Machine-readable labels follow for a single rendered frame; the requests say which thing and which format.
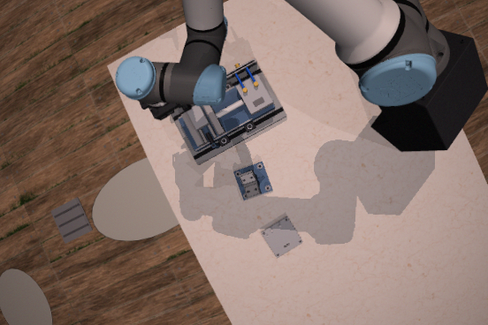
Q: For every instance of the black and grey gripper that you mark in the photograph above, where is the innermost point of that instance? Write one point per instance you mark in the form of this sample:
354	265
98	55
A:
166	110

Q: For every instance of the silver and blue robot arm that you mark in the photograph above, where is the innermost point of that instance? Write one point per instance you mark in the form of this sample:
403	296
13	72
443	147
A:
383	41

